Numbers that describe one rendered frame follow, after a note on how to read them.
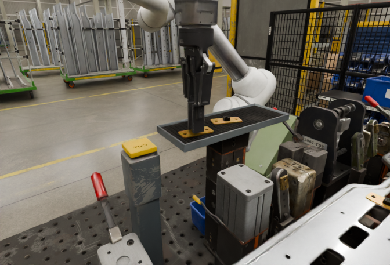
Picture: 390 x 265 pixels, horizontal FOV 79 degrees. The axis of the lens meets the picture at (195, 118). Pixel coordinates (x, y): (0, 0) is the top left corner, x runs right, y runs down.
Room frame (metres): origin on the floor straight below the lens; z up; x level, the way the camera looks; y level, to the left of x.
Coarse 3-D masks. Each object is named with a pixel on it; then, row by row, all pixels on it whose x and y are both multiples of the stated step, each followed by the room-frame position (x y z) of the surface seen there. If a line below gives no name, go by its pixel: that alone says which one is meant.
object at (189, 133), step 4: (204, 128) 0.56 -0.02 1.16; (208, 128) 0.56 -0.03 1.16; (180, 132) 0.53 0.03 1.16; (184, 132) 0.53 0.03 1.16; (188, 132) 0.53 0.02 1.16; (192, 132) 0.53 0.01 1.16; (200, 132) 0.53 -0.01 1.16; (204, 132) 0.53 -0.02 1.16; (208, 132) 0.53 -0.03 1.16; (212, 132) 0.54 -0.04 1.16; (184, 136) 0.51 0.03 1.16; (188, 136) 0.51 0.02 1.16; (192, 136) 0.51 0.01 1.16
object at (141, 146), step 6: (144, 138) 0.51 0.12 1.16; (126, 144) 0.47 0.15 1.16; (132, 144) 0.47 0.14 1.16; (138, 144) 0.47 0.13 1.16; (144, 144) 0.47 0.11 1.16; (150, 144) 0.47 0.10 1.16; (126, 150) 0.45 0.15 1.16; (132, 150) 0.45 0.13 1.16; (138, 150) 0.45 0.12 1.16; (144, 150) 0.45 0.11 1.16; (150, 150) 0.46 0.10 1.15; (156, 150) 0.46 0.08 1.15; (132, 156) 0.43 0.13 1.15; (138, 156) 0.44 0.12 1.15
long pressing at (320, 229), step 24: (336, 192) 0.52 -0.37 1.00; (360, 192) 0.52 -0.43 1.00; (384, 192) 0.52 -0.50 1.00; (312, 216) 0.43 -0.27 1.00; (336, 216) 0.43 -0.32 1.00; (360, 216) 0.43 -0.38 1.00; (288, 240) 0.36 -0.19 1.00; (312, 240) 0.36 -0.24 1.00; (336, 240) 0.36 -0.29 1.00; (384, 240) 0.36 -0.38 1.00; (240, 264) 0.31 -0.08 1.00; (264, 264) 0.31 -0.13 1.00; (288, 264) 0.31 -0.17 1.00; (360, 264) 0.31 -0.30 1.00; (384, 264) 0.31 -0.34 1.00
